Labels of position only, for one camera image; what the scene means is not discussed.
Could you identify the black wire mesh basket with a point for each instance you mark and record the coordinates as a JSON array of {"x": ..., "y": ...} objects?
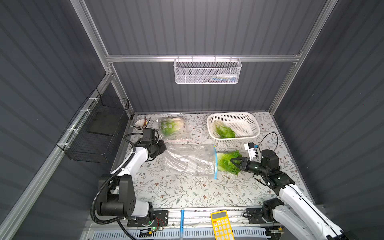
[{"x": 98, "y": 132}]

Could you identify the white wire wall basket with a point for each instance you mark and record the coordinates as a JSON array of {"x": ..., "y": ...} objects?
[{"x": 207, "y": 72}]

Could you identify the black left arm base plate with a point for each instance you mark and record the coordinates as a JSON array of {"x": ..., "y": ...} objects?
[{"x": 155, "y": 219}]

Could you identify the white perforated plastic basket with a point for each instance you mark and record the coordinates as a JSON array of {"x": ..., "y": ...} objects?
[{"x": 244, "y": 125}]

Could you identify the white cup pen holder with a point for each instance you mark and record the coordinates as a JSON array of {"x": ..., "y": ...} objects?
[{"x": 141, "y": 123}]

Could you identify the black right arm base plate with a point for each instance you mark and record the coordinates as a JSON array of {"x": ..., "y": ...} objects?
[{"x": 256, "y": 216}]

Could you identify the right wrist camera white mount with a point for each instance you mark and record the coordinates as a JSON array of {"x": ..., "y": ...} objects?
[{"x": 251, "y": 148}]

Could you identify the blue pen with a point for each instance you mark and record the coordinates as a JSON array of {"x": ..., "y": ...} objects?
[{"x": 182, "y": 224}]

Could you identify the chinese cabbage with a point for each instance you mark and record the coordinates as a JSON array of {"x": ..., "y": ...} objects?
[
  {"x": 223, "y": 130},
  {"x": 224, "y": 161},
  {"x": 171, "y": 126}
]

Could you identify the white slotted cable duct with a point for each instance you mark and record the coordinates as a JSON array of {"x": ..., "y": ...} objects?
[{"x": 239, "y": 233}]

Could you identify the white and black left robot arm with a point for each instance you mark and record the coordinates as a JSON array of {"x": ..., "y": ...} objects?
[{"x": 115, "y": 199}]

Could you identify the yellow calculator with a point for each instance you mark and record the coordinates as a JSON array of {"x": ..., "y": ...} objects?
[{"x": 222, "y": 226}]

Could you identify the clear zip-top bag pink seal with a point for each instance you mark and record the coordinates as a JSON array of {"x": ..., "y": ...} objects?
[{"x": 183, "y": 134}]

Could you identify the clear zip-top bag blue seal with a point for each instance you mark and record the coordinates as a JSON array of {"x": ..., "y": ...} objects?
[{"x": 192, "y": 160}]

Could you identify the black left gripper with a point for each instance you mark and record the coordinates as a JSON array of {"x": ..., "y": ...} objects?
[{"x": 160, "y": 147}]

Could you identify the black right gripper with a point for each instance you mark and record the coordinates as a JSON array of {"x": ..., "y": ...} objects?
[{"x": 243, "y": 163}]

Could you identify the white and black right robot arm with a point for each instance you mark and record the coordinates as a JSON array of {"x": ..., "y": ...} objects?
[{"x": 291, "y": 208}]

